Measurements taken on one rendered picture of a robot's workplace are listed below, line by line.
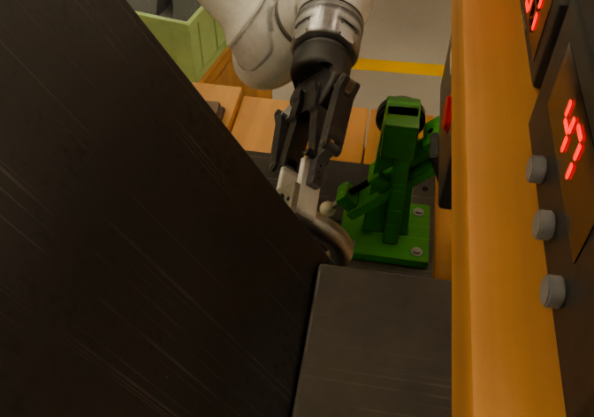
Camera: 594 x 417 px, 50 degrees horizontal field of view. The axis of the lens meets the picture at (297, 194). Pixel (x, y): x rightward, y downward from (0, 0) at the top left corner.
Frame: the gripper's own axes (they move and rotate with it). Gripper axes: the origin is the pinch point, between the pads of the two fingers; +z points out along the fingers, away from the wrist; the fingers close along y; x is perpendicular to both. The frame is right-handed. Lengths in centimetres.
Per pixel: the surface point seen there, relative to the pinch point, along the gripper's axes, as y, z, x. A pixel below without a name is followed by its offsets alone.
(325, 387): 10.2, 22.2, -0.7
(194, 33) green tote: -61, -65, 7
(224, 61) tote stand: -72, -72, 21
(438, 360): 15.9, 18.1, 6.9
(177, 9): -75, -81, 6
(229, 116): -48, -40, 14
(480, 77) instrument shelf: 35.0, 10.5, -15.2
